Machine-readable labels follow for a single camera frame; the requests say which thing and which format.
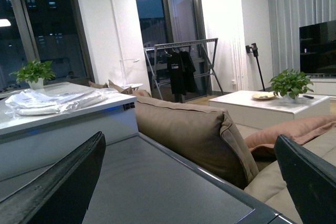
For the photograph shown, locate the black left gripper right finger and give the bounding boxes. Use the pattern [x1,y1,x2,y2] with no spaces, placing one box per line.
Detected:
[274,135,335,223]

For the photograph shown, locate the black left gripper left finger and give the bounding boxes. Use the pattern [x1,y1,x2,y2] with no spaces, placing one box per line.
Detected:
[1,132,106,223]

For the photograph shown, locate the grey clothes drying rack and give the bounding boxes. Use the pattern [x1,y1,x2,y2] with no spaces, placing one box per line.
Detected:
[144,38,219,103]

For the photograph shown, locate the white counter cabinet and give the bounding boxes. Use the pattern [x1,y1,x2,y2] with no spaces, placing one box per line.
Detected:
[1,92,139,180]

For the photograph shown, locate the pink brown cushion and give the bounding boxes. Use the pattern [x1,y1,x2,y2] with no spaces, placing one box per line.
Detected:
[245,115,335,159]

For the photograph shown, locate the white coffee table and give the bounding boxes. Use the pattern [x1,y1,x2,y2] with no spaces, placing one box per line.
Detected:
[209,91,330,129]

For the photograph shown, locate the white tv console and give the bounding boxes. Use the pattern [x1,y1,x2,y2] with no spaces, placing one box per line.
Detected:
[309,75,336,97]

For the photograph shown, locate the clear plastic bags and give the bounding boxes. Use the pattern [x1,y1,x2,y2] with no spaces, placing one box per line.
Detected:
[5,89,117,117]

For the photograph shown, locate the beige plate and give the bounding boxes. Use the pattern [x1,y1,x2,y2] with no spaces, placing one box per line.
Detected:
[251,92,276,100]

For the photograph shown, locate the potted plant on table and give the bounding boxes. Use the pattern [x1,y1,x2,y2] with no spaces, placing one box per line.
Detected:
[269,69,313,103]

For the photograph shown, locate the potted plant on counter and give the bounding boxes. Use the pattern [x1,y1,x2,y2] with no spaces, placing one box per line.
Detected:
[10,59,56,90]

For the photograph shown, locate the white floor lamp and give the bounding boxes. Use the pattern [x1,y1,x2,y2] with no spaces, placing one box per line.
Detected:
[119,58,141,88]

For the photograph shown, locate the black television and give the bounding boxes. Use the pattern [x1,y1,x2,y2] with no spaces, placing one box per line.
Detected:
[299,20,335,78]

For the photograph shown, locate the black stick vacuum cleaner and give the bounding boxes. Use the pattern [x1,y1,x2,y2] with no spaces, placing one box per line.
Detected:
[245,43,266,91]

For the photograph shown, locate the black hanging shirt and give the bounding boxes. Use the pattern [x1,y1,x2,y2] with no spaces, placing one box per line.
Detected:
[167,52,186,95]
[179,51,197,93]

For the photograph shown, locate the white curtain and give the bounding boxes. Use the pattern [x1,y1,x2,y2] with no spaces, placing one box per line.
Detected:
[268,0,335,76]

